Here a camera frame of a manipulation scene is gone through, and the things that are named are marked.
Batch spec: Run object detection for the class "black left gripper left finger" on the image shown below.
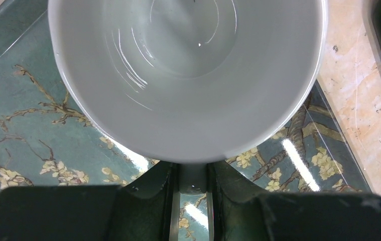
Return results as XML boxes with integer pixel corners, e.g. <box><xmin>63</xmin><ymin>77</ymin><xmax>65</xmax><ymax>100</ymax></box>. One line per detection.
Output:
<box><xmin>0</xmin><ymin>162</ymin><xmax>177</xmax><ymax>240</ymax></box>

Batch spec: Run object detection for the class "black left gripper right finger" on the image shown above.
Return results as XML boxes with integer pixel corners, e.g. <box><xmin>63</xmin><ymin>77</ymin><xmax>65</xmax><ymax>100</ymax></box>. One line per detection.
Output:
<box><xmin>208</xmin><ymin>161</ymin><xmax>381</xmax><ymax>240</ymax></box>

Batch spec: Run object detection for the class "teal blossom-pattern tray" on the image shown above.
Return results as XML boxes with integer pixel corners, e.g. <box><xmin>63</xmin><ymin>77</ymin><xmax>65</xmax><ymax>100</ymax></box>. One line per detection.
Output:
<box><xmin>0</xmin><ymin>0</ymin><xmax>374</xmax><ymax>241</ymax></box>

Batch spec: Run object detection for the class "white and blue mug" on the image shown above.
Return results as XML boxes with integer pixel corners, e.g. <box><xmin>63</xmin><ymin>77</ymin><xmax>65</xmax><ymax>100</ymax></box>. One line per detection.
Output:
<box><xmin>48</xmin><ymin>0</ymin><xmax>328</xmax><ymax>195</ymax></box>

